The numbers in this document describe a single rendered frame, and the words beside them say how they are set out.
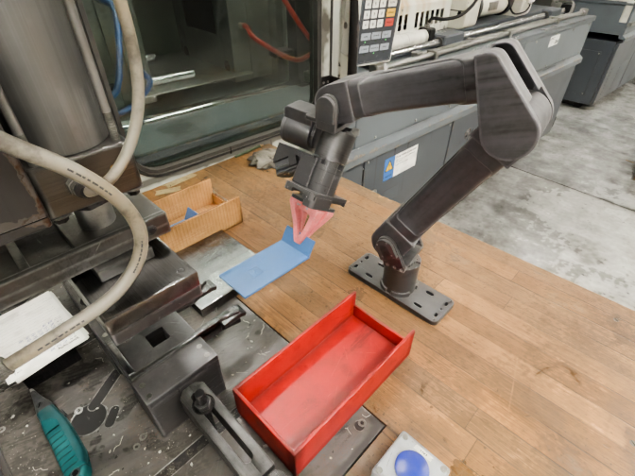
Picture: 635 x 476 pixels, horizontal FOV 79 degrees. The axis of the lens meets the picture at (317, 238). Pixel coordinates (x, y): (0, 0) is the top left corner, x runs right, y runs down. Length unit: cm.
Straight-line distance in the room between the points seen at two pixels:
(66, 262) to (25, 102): 15
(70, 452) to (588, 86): 488
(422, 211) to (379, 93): 18
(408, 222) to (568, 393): 34
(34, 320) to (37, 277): 32
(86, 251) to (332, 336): 39
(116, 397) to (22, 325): 20
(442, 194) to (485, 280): 29
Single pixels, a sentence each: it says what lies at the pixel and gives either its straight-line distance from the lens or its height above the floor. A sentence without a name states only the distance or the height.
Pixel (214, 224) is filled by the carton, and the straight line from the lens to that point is 87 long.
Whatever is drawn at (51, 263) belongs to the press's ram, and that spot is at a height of 118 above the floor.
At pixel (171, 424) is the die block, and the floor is 92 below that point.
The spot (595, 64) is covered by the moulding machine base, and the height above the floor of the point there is 45.
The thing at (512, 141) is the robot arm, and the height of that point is 124.
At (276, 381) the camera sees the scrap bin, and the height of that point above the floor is 91.
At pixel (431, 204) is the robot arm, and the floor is 111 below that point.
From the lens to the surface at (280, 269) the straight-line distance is 64.
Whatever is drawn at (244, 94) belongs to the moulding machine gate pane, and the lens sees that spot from 123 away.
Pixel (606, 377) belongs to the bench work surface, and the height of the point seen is 90.
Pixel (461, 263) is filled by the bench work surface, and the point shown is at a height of 90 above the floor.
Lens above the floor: 143
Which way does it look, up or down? 38 degrees down
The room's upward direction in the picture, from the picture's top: straight up
